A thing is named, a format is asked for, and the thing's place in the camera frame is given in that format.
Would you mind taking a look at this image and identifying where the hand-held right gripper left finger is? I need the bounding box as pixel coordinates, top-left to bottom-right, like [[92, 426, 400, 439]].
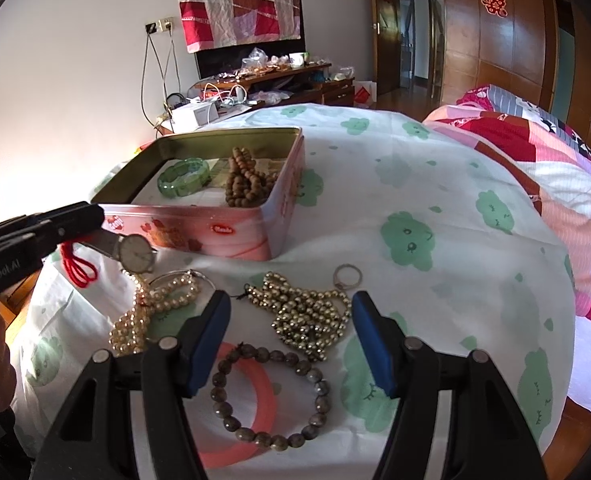
[[28, 290, 232, 480]]

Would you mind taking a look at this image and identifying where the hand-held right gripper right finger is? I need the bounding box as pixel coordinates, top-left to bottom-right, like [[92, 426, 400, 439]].
[[351, 290, 549, 480]]

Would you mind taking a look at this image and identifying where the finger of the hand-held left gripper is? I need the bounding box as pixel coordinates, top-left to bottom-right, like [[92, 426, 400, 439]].
[[0, 204, 108, 279], [0, 201, 97, 249]]

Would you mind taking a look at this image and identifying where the silver wristwatch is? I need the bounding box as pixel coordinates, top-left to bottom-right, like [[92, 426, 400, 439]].
[[96, 227, 159, 275]]

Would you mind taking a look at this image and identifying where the thin silver bangle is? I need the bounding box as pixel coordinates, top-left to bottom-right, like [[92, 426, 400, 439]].
[[150, 269, 214, 293]]

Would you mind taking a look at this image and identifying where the metallic bead necklace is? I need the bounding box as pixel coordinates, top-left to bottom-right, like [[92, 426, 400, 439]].
[[246, 271, 352, 362]]

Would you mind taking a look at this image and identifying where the dark bead bracelet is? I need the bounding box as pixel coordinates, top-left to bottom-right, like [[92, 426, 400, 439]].
[[210, 342, 332, 452]]

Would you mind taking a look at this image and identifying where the small silver ring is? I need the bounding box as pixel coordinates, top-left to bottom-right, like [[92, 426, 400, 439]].
[[332, 263, 363, 291]]

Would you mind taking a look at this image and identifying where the pearl necklace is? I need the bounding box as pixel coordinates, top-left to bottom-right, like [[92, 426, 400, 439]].
[[108, 270, 202, 356]]

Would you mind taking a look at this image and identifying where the pink bangle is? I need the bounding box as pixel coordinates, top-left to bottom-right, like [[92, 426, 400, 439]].
[[196, 341, 276, 470]]

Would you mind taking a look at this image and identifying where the pink tin box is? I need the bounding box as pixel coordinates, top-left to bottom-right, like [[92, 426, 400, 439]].
[[90, 126, 306, 262]]

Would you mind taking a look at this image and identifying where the green jade bangle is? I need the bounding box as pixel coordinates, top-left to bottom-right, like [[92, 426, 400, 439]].
[[157, 158, 211, 199]]

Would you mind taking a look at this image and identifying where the white sheet green cloud print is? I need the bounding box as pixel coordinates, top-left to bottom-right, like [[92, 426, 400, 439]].
[[6, 102, 576, 480]]

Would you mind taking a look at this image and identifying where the white cardboard box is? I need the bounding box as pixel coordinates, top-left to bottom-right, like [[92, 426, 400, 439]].
[[172, 101, 220, 131]]

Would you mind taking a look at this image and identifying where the black television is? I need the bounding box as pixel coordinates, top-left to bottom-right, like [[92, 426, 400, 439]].
[[196, 40, 306, 81]]

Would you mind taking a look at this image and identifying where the pink patchwork quilt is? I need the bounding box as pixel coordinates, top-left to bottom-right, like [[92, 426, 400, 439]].
[[422, 84, 591, 326]]

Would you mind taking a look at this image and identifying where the white red shopping bag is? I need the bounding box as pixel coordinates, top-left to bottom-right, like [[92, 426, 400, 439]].
[[354, 80, 377, 109]]

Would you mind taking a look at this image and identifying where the wooden cabinet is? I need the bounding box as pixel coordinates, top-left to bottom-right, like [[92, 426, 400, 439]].
[[156, 62, 356, 136]]

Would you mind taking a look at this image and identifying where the red pink patchwork cloth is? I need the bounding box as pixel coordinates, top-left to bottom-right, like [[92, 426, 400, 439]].
[[179, 0, 303, 54]]

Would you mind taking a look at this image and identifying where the wooden door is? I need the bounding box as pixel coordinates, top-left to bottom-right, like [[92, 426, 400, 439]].
[[370, 0, 401, 96]]

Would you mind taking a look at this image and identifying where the wooden wardrobe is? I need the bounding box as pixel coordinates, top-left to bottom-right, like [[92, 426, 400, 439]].
[[438, 0, 591, 156]]

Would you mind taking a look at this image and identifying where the grey hanging cable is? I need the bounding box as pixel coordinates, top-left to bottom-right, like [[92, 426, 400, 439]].
[[142, 32, 181, 126]]

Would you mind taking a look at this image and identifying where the brown wooden bead bracelet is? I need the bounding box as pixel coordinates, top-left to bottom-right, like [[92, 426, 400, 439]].
[[224, 147, 279, 208]]

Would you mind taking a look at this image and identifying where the white charging cable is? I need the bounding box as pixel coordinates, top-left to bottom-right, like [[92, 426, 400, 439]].
[[203, 82, 249, 108]]

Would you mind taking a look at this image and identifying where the wall power socket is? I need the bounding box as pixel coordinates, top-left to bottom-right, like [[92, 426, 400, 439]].
[[144, 17, 174, 36]]

